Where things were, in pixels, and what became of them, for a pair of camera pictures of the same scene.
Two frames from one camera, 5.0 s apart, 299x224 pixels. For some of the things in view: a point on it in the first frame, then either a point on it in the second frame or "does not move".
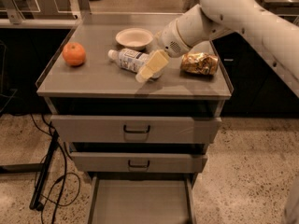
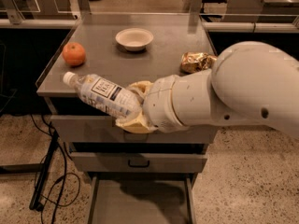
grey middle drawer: (138, 162) does not move
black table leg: (44, 168) does not move
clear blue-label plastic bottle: (131, 60) -> (106, 95)
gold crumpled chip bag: (199, 63) does not move
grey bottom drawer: (141, 198) does not move
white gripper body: (168, 39) -> (159, 102)
